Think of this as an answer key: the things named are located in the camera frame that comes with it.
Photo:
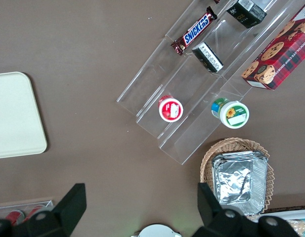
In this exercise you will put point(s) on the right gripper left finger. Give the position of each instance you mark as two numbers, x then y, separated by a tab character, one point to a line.
68	205

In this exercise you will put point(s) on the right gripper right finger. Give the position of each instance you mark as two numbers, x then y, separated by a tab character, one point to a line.
209	205

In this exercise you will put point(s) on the light wicker basket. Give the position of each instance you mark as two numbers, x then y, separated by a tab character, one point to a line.
231	144

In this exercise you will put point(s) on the cream plastic serving tray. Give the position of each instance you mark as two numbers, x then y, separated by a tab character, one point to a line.
13	113

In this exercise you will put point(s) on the clear acrylic bottle rack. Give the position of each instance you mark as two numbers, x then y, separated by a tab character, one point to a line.
47	203

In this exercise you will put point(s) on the stack of aluminium foil trays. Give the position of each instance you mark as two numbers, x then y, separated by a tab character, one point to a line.
235	185

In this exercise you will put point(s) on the white plastic snack bin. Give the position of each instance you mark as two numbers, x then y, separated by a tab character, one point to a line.
278	214

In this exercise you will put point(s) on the clear cracker snack packet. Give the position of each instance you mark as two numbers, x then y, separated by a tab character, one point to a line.
299	227

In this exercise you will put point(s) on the green lid small jar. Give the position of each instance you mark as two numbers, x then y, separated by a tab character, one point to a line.
235	114

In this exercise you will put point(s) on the red lid small jar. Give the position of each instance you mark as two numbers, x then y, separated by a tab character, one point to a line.
170	110

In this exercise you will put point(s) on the clear acrylic stepped display stand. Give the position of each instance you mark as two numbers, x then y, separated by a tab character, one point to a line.
182	81

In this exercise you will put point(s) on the small black carton box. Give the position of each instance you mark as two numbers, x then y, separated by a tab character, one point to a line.
246	12
207	58

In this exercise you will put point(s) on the red tartan cookie box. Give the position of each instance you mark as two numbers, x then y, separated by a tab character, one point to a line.
278	56

